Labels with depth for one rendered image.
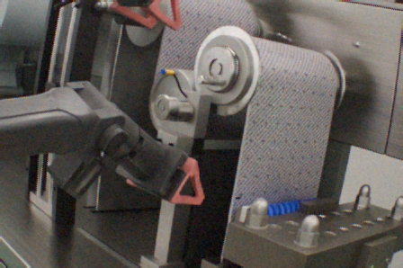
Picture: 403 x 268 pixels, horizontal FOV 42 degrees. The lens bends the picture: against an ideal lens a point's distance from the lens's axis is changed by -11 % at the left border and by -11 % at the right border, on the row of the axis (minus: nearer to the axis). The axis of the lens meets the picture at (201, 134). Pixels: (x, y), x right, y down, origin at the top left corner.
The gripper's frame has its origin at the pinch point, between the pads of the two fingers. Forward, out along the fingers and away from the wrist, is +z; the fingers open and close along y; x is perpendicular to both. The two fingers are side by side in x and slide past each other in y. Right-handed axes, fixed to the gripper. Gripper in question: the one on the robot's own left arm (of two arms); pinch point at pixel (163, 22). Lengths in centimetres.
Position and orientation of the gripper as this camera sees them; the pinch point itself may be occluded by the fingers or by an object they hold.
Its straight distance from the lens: 86.5
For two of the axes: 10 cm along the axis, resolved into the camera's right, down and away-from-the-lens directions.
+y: 6.7, 2.0, -7.2
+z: 4.7, 6.4, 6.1
